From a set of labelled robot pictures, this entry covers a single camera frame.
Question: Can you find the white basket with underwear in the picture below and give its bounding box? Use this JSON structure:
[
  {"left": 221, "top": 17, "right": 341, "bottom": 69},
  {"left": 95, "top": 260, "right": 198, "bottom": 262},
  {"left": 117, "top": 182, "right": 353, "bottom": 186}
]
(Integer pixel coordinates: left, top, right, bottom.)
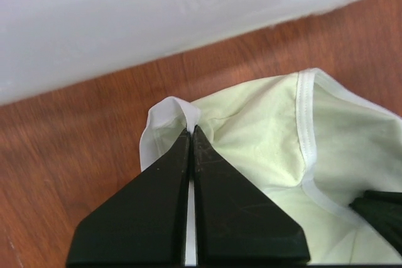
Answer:
[{"left": 1, "top": 0, "right": 358, "bottom": 104}]

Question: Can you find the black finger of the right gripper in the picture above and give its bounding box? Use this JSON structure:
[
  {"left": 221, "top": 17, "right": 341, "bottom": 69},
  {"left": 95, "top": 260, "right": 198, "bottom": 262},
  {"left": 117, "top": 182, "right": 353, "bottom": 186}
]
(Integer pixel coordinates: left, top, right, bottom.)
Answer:
[{"left": 349, "top": 190, "right": 401, "bottom": 249}]

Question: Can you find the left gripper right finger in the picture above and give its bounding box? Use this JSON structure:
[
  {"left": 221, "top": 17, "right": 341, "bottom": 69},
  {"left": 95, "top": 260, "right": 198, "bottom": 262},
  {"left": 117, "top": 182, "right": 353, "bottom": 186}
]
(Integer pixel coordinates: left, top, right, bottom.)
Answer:
[{"left": 193, "top": 126, "right": 310, "bottom": 265}]

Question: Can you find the pale green underwear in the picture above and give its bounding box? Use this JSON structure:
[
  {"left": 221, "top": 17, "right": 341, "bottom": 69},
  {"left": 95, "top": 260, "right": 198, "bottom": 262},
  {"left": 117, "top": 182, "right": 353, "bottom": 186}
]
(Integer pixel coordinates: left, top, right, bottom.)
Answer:
[{"left": 139, "top": 68, "right": 401, "bottom": 264}]

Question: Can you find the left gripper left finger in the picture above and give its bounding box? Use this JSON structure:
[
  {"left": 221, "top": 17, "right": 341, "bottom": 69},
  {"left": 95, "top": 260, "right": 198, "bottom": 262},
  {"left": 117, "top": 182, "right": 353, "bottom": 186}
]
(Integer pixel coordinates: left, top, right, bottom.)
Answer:
[{"left": 66, "top": 130, "right": 191, "bottom": 267}]

